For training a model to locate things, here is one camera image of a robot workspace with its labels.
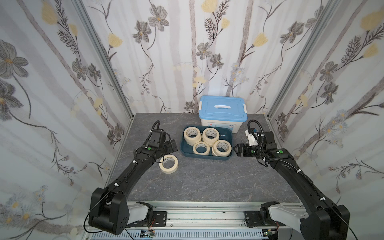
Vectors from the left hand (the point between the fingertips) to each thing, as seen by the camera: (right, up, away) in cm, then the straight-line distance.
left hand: (171, 145), depth 85 cm
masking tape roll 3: (+25, +5, +21) cm, 33 cm away
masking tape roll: (-2, -13, +9) cm, 16 cm away
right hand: (+41, 0, -5) cm, 42 cm away
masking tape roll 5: (+32, -4, +15) cm, 36 cm away
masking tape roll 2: (+12, +5, +22) cm, 25 cm away
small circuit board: (-8, -41, -15) cm, 44 cm away
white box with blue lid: (+33, +22, +16) cm, 43 cm away
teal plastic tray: (+21, 0, +14) cm, 25 cm away
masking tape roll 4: (+18, -4, +16) cm, 24 cm away
